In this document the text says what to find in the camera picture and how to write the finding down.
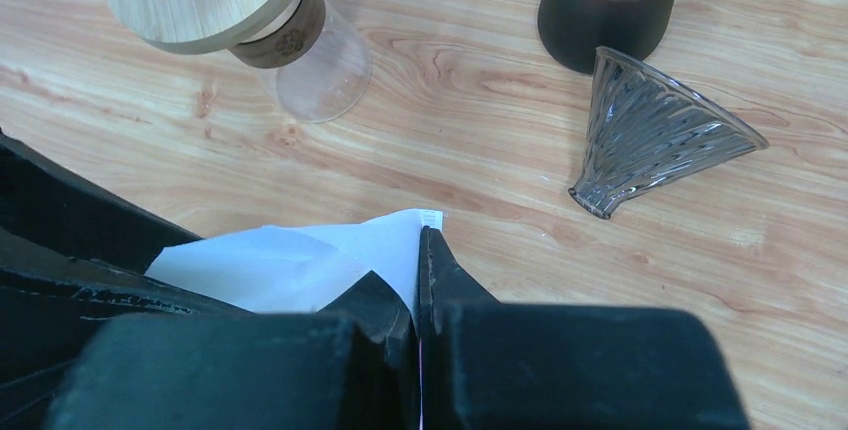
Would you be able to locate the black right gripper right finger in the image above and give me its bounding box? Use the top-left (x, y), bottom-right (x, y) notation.
top-left (418, 227), bottom-right (750, 429)

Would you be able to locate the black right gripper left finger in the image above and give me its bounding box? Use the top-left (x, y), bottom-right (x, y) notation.
top-left (44, 272), bottom-right (419, 429)

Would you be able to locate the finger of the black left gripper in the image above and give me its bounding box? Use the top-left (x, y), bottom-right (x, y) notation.
top-left (1, 136), bottom-right (235, 429)

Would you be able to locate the white paper coffee filter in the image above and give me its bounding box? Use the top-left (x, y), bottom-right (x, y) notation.
top-left (145, 209), bottom-right (443, 314)

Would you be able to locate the wooden ring dripper holder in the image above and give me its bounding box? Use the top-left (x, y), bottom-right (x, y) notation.
top-left (107, 0), bottom-right (293, 55)

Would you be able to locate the clear glass carafe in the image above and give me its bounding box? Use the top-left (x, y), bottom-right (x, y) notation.
top-left (229, 0), bottom-right (372, 123)

